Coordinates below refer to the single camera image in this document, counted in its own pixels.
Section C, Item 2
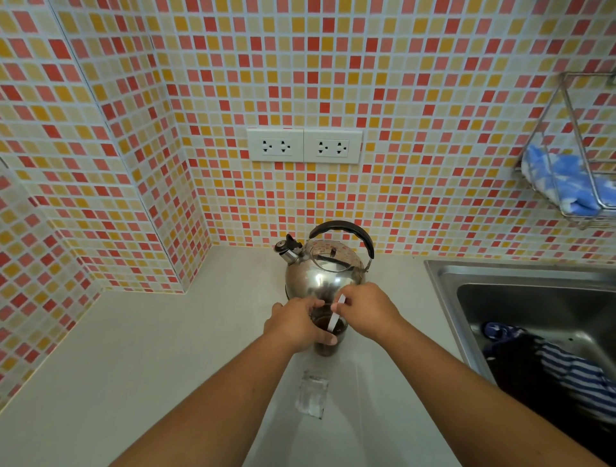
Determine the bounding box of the person's right hand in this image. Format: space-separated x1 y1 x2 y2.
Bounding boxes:
330 282 406 344

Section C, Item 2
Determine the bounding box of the person's left hand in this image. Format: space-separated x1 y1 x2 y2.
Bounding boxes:
263 296 339 355

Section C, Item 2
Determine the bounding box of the glass of dark drink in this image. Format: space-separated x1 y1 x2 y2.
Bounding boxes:
310 303 350 358

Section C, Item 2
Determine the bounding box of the white plastic stirrer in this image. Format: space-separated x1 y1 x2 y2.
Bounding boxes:
327 294 347 333

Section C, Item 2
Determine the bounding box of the person's left forearm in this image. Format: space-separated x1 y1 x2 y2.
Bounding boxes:
110 329 302 467

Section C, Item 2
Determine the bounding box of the person's right forearm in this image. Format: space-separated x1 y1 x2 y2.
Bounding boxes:
378 318 608 467

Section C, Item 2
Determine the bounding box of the stainless steel kettle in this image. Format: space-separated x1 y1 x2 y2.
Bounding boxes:
274 220 375 305

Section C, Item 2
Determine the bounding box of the clear plastic packet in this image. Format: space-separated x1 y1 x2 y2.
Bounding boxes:
294 369 331 420

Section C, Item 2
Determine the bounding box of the black cloth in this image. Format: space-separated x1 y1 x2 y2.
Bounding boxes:
485 332 616 467

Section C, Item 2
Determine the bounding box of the stainless steel sink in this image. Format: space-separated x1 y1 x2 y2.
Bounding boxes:
424 259 616 467

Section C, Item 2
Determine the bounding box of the blue white striped cloth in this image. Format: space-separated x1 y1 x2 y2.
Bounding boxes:
482 321 616 425

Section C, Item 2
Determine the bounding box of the blue and white cloth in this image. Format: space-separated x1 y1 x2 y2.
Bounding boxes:
521 144 616 218

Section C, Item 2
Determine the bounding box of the white wall socket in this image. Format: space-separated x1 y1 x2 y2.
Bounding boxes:
246 127 305 163
303 128 364 165

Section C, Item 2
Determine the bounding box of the metal wire wall rack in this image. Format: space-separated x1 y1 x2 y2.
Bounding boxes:
512 70 616 230

